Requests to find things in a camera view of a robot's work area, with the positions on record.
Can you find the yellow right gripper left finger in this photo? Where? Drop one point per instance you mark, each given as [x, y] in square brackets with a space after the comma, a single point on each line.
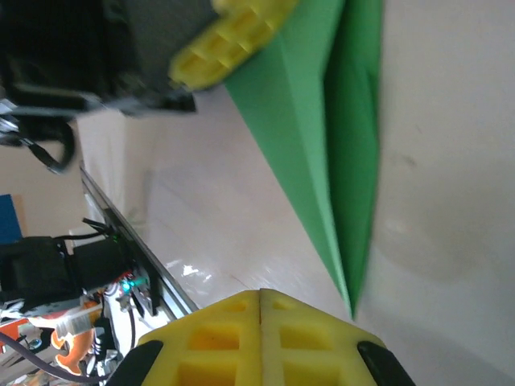
[217, 342]

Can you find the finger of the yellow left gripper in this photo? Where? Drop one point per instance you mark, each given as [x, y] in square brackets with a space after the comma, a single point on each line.
[225, 48]

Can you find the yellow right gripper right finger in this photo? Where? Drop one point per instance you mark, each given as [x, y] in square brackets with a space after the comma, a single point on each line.
[306, 346]

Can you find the green paper sheet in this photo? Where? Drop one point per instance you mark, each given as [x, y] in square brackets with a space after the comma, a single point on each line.
[306, 120]

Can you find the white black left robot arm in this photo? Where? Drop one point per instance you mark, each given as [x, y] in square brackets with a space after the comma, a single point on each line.
[28, 265]

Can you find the aluminium rail frame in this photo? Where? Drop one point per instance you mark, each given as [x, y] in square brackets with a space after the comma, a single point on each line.
[161, 273]

